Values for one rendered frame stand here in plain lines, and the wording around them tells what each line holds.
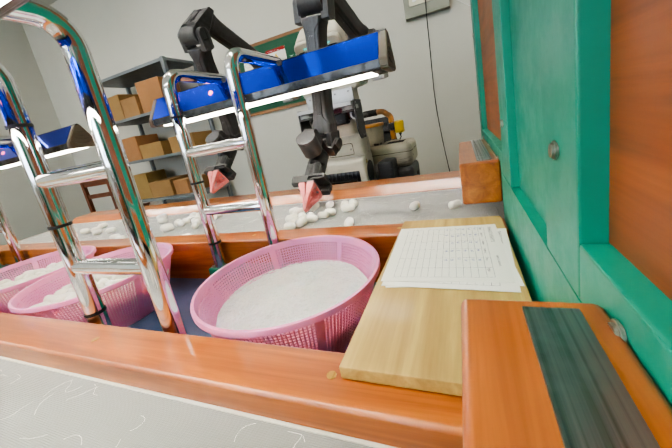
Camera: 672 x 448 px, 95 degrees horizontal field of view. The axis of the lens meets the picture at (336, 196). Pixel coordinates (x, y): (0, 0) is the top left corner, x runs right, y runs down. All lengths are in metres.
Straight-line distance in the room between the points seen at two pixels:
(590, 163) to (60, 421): 0.47
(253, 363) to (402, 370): 0.14
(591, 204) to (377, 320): 0.20
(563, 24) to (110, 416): 0.45
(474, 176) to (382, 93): 2.30
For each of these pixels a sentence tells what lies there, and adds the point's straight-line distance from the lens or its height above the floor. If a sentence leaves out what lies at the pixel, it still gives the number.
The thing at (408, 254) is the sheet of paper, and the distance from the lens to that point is 0.42.
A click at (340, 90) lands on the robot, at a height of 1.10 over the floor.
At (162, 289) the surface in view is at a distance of 0.43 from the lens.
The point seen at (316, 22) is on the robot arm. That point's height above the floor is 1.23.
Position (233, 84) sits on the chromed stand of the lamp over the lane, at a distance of 0.58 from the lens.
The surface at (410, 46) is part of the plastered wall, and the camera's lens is 2.79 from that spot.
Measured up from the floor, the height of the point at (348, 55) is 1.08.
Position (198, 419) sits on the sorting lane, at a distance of 0.35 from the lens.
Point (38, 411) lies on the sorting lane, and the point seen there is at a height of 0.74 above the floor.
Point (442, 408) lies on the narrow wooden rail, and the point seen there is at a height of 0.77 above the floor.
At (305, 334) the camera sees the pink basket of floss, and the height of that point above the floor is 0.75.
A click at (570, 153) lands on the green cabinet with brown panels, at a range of 0.21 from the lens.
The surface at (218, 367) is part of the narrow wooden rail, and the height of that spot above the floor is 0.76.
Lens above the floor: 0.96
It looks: 13 degrees down
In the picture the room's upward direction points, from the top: 11 degrees counter-clockwise
